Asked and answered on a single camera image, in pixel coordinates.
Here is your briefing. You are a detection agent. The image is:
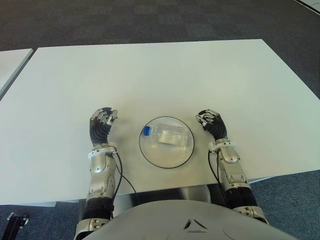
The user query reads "black caster stand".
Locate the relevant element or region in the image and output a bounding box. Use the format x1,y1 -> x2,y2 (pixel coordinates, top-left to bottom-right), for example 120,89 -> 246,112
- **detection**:
0,212 -> 28,240

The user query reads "grey robot torso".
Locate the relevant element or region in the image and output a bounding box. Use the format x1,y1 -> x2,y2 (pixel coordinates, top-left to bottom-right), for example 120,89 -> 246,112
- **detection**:
77,199 -> 308,240

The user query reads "clear water bottle blue cap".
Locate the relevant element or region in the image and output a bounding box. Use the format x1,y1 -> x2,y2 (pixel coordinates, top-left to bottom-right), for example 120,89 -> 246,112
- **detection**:
141,122 -> 190,149

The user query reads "neighbouring white table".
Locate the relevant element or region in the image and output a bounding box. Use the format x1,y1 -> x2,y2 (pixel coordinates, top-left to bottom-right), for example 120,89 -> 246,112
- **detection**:
0,48 -> 35,100

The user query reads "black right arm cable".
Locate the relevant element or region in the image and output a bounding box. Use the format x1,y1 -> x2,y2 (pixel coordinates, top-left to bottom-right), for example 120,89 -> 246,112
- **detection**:
207,149 -> 226,201

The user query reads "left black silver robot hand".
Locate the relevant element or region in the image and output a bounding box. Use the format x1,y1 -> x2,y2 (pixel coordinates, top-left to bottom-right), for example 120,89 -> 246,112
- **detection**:
89,106 -> 119,148

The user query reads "white robot leg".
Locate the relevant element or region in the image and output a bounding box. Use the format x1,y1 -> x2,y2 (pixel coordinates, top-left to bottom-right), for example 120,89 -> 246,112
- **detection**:
178,184 -> 211,202

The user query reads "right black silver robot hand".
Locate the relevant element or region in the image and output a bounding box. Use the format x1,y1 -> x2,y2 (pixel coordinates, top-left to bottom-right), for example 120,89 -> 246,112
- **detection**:
194,108 -> 230,142

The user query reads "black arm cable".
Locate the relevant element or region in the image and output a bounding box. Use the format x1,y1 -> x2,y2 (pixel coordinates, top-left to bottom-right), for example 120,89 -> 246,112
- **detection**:
207,149 -> 226,201
109,152 -> 141,203

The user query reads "white plate black rim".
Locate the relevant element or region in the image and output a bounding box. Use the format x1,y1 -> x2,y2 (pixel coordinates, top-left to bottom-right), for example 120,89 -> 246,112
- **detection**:
139,116 -> 195,170

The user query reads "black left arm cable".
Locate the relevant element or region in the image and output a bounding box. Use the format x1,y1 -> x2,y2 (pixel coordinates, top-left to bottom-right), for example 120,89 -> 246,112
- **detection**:
109,152 -> 141,203

